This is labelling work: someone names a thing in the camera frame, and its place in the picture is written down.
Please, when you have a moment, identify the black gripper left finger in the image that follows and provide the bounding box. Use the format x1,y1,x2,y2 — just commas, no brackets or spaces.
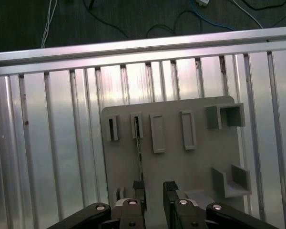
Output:
46,180,147,229

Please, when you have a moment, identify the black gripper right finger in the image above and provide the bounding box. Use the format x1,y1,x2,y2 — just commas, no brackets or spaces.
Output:
163,181,277,229

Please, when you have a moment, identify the green RAM stick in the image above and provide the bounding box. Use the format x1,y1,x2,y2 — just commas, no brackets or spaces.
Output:
134,115,144,184

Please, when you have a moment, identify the grey parts rack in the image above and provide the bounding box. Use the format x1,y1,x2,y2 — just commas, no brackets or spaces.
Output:
101,95,251,229

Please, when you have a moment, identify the black floor cable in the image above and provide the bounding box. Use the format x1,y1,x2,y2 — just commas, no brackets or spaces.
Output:
83,0,204,39

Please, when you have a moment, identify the blue floor cable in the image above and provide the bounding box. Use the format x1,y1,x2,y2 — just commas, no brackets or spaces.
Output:
189,0,237,31

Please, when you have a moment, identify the thin white floor cable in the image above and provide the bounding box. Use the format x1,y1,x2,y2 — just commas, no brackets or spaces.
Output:
41,0,58,48

